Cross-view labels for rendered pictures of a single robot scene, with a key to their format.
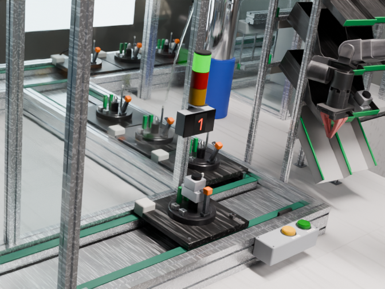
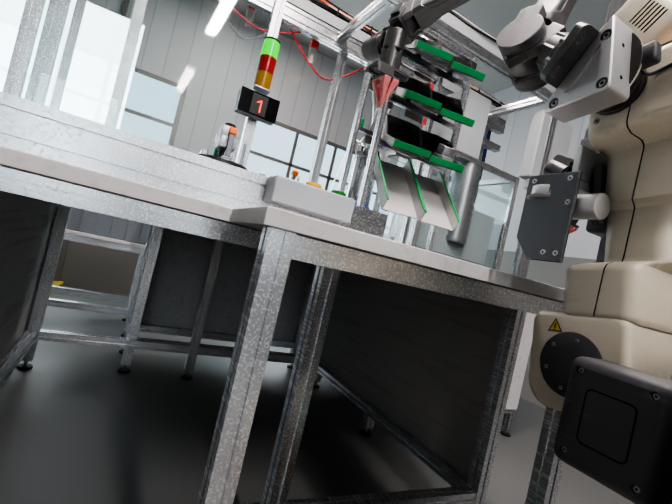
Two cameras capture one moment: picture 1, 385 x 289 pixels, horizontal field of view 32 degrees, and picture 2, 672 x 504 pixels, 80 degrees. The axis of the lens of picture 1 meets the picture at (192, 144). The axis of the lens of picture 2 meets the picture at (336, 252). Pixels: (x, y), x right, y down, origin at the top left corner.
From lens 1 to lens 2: 1.54 m
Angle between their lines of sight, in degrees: 30
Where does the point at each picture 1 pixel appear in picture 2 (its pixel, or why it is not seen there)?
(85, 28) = not seen: outside the picture
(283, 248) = (295, 187)
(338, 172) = (412, 212)
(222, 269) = (211, 189)
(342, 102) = (391, 58)
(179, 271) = (135, 140)
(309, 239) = (339, 205)
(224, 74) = not seen: hidden behind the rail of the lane
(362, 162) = (446, 223)
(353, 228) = not seen: hidden behind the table
